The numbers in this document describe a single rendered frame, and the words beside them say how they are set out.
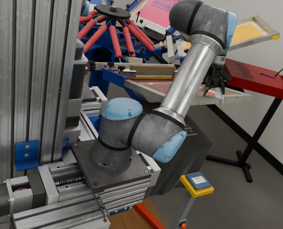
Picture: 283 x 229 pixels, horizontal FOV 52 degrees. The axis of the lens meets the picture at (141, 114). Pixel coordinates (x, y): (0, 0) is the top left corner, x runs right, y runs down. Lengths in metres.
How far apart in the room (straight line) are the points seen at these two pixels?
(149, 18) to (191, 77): 2.43
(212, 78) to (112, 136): 0.73
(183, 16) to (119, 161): 0.52
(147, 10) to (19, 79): 2.65
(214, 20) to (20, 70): 0.60
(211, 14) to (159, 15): 2.37
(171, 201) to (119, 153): 1.84
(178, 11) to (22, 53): 0.51
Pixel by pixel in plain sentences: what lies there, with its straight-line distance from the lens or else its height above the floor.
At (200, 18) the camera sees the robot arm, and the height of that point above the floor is 1.76.
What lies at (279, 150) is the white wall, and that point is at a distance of 3.80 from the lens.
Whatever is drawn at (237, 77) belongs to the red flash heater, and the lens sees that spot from 2.65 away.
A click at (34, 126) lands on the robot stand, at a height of 1.34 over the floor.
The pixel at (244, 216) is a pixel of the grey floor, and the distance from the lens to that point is 3.01.
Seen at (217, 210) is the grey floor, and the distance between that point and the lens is 2.89.
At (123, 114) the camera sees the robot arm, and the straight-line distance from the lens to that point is 0.85.
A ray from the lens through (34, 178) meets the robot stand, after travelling 1.00.
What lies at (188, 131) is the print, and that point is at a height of 0.95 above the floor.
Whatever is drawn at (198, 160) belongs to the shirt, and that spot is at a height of 0.80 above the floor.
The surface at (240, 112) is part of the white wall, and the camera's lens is 4.09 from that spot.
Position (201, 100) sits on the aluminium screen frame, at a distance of 1.49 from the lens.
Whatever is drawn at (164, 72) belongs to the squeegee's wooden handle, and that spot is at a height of 1.16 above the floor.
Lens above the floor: 1.94
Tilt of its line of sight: 32 degrees down
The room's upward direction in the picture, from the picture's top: 17 degrees clockwise
